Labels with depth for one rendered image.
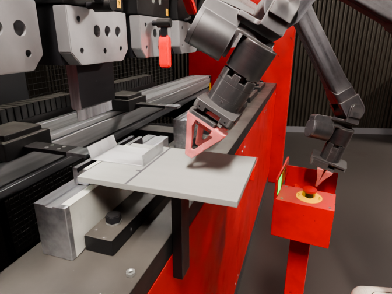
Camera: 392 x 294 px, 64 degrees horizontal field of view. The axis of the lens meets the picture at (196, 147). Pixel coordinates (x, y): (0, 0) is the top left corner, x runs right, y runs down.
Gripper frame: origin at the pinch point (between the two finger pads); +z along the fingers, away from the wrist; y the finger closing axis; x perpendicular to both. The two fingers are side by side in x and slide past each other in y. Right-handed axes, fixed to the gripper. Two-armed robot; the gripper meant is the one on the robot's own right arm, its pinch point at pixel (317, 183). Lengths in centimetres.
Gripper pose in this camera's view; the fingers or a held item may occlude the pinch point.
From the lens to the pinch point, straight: 105.7
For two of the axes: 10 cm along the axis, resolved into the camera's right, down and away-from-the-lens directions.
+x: -4.1, 3.1, -8.6
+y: -8.8, -3.7, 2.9
